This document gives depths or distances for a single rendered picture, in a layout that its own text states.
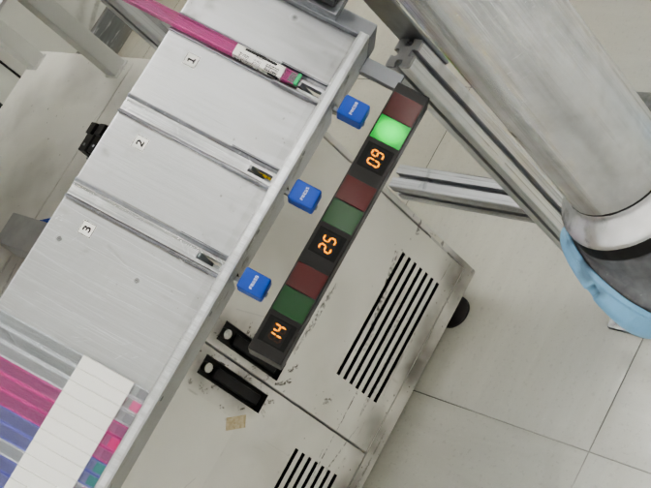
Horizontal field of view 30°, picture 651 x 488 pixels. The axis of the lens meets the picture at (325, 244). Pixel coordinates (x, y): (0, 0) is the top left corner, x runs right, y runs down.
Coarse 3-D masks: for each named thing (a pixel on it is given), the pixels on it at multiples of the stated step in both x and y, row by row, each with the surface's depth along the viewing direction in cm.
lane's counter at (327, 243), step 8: (320, 232) 130; (328, 232) 130; (312, 240) 130; (320, 240) 130; (328, 240) 130; (336, 240) 130; (344, 240) 130; (312, 248) 129; (320, 248) 129; (328, 248) 129; (336, 248) 129; (328, 256) 129; (336, 256) 129
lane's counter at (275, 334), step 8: (272, 320) 127; (280, 320) 127; (264, 328) 127; (272, 328) 127; (280, 328) 127; (288, 328) 127; (296, 328) 127; (264, 336) 127; (272, 336) 127; (280, 336) 127; (288, 336) 127; (272, 344) 127; (280, 344) 127; (288, 344) 127
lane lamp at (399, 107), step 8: (392, 96) 134; (400, 96) 134; (392, 104) 134; (400, 104) 134; (408, 104) 134; (416, 104) 134; (384, 112) 133; (392, 112) 134; (400, 112) 134; (408, 112) 134; (416, 112) 134; (400, 120) 133; (408, 120) 133
